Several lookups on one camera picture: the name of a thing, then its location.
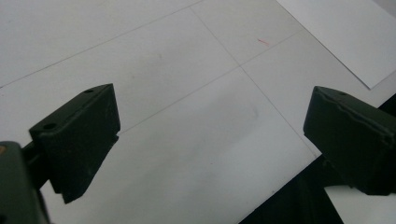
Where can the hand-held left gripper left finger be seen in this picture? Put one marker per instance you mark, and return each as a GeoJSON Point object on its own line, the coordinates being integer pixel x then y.
{"type": "Point", "coordinates": [77, 140]}

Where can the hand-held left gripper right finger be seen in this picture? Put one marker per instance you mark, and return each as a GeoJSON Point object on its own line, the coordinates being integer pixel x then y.
{"type": "Point", "coordinates": [355, 140]}

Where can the white paper sheet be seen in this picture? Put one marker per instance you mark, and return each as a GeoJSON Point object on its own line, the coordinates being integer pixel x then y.
{"type": "Point", "coordinates": [348, 37]}

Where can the white table cover board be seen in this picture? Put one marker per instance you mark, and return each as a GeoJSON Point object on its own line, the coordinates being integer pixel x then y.
{"type": "Point", "coordinates": [186, 140]}

